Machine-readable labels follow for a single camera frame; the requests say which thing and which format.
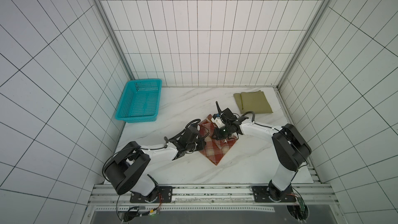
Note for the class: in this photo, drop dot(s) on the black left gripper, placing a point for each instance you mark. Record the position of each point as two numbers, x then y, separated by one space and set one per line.
200 137

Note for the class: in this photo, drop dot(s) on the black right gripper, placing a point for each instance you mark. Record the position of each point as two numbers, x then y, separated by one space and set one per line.
224 115

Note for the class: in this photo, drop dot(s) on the red plaid skirt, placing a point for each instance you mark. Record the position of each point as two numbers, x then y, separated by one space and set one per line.
214 150

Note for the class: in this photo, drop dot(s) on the olive green skirt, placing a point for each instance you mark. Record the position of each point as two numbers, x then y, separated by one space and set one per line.
252 102

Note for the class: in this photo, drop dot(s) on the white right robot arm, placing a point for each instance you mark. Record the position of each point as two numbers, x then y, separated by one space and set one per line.
291 148

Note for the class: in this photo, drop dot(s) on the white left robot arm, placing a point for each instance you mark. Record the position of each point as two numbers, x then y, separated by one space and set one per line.
129 168

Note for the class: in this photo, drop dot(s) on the teal plastic basket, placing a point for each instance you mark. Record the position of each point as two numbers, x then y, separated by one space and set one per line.
140 101

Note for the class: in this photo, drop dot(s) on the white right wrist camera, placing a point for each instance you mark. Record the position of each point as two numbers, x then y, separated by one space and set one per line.
216 119

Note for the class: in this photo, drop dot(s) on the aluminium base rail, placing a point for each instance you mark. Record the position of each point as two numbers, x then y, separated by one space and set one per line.
211 197

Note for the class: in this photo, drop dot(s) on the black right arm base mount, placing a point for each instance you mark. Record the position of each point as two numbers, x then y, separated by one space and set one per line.
271 194

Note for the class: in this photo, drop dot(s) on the electronics board with wires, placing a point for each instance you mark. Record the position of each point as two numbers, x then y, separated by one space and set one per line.
134 212

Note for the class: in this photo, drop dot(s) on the aluminium corner post right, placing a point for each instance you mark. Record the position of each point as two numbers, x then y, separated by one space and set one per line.
304 40

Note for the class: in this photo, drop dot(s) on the aluminium corner post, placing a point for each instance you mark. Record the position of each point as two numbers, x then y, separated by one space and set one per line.
304 40
113 38

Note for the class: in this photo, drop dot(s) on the aluminium corner post left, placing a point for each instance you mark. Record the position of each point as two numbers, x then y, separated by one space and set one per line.
113 38

